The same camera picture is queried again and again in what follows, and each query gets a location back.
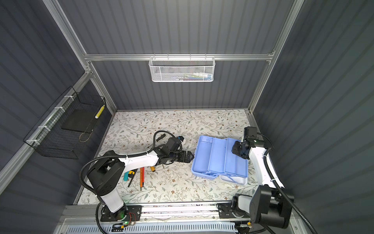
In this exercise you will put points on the white and blue tool box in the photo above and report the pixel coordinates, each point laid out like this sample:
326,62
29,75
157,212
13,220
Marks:
214,158

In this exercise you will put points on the black foam pad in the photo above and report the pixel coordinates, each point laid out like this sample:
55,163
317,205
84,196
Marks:
80,121

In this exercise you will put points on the white vented cable duct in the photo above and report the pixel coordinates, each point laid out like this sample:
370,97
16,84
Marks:
171,228

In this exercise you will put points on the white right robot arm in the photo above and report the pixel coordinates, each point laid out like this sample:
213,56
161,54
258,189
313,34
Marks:
271,205

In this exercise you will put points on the black wire basket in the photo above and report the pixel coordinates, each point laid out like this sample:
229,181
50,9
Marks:
66,132

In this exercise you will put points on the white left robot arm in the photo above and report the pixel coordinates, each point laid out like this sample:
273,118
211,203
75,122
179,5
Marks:
102,174

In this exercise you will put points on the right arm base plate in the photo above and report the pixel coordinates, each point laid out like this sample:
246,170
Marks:
226,211

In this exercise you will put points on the white wire mesh basket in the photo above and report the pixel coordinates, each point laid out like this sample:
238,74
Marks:
191,69

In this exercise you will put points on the black yellow wire stripper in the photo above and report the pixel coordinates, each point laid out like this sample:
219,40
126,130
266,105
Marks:
131,175

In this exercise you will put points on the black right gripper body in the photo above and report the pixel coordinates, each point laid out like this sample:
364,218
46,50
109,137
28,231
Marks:
237,149

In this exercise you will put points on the yellow marker pen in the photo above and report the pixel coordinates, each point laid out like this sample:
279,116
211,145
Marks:
99,112

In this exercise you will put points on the floral table mat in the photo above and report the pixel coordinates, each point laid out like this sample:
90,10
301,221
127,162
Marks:
132,132

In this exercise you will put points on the teal handled tool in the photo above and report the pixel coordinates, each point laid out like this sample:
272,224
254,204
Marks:
126,176

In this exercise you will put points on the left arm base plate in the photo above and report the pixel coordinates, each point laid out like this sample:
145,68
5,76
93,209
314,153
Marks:
130,213

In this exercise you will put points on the red handled pliers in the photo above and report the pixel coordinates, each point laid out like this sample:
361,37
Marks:
142,176

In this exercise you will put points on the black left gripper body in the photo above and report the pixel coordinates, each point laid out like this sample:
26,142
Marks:
179,156

